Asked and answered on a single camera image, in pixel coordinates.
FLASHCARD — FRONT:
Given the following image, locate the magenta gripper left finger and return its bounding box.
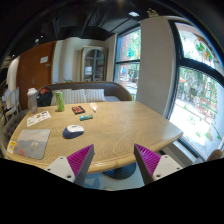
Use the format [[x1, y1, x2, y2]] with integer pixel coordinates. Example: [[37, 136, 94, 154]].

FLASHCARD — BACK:
[[46, 144, 94, 186]]

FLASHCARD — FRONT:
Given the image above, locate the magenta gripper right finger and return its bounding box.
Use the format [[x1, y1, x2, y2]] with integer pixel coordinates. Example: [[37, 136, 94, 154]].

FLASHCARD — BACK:
[[134, 144, 182, 185]]

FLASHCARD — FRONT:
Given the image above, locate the white and blue computer mouse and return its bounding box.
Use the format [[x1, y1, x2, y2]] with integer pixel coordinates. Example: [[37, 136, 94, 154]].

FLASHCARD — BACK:
[[62, 125, 84, 139]]

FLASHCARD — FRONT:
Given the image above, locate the black round table base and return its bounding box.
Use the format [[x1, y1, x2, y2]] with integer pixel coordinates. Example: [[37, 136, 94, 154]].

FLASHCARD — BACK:
[[104, 163, 136, 180]]

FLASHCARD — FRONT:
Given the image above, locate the teal small packet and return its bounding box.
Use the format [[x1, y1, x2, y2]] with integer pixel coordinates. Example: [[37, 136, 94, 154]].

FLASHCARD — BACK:
[[80, 114, 93, 121]]

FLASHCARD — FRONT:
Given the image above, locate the black and red small box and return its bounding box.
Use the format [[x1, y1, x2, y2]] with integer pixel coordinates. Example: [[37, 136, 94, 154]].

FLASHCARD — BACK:
[[72, 106, 85, 115]]

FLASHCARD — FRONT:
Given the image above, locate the white sticker sheet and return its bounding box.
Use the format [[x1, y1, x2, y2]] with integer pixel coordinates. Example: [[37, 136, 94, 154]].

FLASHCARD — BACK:
[[27, 111, 51, 127]]

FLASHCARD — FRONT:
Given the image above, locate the clear plastic wrapped snack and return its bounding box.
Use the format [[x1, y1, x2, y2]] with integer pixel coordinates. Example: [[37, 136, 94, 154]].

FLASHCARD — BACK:
[[89, 102, 98, 112]]

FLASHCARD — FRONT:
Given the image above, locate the yellow small card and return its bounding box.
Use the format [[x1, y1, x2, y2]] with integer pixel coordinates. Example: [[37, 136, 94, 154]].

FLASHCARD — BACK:
[[7, 141, 16, 154]]

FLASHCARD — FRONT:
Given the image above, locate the striped white cushion left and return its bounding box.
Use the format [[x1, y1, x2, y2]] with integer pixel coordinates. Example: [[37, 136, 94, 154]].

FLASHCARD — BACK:
[[61, 89, 87, 104]]

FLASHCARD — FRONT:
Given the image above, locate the striped white cushion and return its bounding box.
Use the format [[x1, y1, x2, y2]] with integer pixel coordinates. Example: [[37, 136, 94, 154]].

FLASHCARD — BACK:
[[85, 89, 106, 102], [61, 89, 87, 104]]

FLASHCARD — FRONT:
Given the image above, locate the green drink can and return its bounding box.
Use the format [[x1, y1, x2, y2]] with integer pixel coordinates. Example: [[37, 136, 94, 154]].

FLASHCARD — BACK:
[[56, 91, 64, 112]]

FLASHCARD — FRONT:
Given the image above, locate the striped white cushion right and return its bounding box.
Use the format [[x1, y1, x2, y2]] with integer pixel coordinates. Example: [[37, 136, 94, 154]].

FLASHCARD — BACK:
[[85, 89, 106, 102]]

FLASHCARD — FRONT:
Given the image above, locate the black backpack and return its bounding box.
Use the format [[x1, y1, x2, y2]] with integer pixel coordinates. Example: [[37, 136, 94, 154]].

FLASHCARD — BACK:
[[37, 88, 53, 107]]

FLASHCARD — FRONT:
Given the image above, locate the clear plastic water bottle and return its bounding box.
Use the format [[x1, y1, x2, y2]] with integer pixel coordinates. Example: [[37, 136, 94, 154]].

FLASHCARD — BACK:
[[27, 88, 38, 114]]

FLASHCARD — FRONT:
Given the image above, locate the brown curved sofa bench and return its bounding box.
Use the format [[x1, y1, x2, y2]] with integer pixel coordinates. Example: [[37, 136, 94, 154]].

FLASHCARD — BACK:
[[37, 81, 132, 107]]

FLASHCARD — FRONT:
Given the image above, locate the white chair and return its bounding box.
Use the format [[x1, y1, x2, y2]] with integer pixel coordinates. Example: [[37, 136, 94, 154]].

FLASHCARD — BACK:
[[3, 88, 21, 121]]

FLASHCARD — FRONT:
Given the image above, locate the brown wooden door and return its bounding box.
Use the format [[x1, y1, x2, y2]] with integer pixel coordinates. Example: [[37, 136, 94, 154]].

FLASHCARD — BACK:
[[16, 41, 56, 110]]

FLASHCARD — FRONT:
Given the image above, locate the arched glass display cabinet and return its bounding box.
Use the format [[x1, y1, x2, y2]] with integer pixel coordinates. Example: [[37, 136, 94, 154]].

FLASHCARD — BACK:
[[81, 46, 107, 82]]

